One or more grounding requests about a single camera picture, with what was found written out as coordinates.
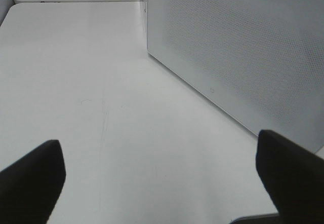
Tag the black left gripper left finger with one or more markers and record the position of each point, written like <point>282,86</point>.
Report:
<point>31,186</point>

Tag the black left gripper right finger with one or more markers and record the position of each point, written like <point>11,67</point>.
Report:
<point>292,176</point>

